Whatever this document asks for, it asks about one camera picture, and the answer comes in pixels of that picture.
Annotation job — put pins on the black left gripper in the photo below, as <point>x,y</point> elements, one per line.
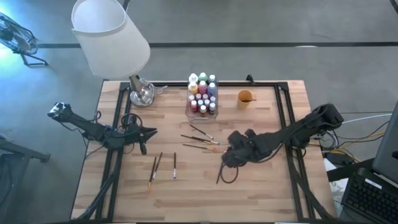
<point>136,137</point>

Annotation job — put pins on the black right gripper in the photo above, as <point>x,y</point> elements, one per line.
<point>248,146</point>

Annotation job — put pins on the long paintbrush orange bristles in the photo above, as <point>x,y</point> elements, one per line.
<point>218,175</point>

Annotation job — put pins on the black paintbrush silver ferrule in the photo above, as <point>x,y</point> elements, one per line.
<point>174,165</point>
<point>206,141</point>
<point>201,131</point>

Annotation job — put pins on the thin black paintbrush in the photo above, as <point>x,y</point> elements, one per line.
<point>157,165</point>

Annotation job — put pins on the fan paintbrush orange bristles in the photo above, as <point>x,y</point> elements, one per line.
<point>196,146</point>

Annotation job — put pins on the small grey paint bottle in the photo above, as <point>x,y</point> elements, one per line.
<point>212,108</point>

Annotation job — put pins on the small yellow paint bottle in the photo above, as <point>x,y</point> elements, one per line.
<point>202,109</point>

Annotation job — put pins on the small red-orange paint bottle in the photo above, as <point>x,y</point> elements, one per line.
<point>193,105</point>

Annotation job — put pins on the small orange paint bottle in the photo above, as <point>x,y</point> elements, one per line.
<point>191,98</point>

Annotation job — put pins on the small magenta paint bottle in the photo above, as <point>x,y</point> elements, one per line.
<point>207,102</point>

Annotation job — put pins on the small purple paint bottle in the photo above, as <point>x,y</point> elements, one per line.
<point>212,99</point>

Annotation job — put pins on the small dark olive paint bottle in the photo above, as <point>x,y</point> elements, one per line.
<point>200,102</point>

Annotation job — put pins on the small light brown paint bottle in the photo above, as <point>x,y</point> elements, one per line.
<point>198,96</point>

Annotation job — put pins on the small pink paint bottle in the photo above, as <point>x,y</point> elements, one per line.
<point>205,96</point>

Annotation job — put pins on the large yellow paint bottle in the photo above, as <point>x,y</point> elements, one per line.
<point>192,88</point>

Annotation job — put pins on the large blue paint bottle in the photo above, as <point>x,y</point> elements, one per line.
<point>212,88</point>

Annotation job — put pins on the large pink paint bottle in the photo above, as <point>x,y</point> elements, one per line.
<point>202,87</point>

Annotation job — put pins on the large white paint bottle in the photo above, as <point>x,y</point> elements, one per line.
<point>192,76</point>

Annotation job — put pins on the large light green paint bottle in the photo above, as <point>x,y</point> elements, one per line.
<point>202,75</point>

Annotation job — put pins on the large paint bottles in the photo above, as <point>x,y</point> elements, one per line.
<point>212,77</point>

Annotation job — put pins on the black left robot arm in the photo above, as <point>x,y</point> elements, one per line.
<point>87,129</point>

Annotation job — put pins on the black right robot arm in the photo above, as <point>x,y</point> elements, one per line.
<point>304,127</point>

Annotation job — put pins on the clear plastic bin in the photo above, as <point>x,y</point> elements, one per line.
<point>199,118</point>

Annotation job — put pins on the yellow plastic cup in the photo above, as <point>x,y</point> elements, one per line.
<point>244,105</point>

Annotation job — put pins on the black clamp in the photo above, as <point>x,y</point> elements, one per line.
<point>249,79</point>

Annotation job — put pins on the silver lamp white shade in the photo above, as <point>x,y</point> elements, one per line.
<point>110,40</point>

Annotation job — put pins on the white printed paper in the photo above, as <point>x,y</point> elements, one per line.
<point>334,186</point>

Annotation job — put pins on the black power box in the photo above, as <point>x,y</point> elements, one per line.
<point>340,158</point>

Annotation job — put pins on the black desk bar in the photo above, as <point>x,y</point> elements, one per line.
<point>348,171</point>

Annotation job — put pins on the grey side table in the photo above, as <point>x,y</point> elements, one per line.
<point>18,151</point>

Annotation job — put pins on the black keyboard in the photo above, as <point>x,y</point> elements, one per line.
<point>370,196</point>

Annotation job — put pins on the black floor fan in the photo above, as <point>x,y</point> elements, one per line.
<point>18,40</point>

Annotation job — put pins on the grey monitor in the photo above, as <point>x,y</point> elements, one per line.
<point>387,146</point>

